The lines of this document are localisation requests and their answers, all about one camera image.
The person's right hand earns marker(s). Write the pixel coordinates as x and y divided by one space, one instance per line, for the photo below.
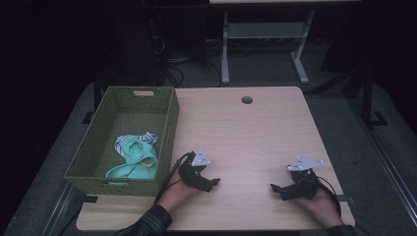
323 206

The white metal stand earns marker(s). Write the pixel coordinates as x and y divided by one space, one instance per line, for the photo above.
262 31

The grey metal floor rail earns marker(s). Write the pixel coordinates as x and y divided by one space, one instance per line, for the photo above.
387 164

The black metal frame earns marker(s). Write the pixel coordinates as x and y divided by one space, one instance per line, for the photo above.
369 98

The black tape piece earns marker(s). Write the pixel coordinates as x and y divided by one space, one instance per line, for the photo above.
90 199

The green woven basket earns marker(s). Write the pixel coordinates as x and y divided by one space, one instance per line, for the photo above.
98 144

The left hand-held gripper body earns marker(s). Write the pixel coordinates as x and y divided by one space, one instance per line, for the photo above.
193 170

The mint green small garment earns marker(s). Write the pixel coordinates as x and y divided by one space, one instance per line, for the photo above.
137 155

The grey tape strip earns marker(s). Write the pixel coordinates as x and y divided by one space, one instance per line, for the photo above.
345 199

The black upright post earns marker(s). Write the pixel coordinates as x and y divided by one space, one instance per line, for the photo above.
97 95

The person's left hand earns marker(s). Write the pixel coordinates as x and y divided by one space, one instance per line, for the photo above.
178 195

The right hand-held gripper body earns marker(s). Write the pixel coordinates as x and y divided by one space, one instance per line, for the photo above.
303 183

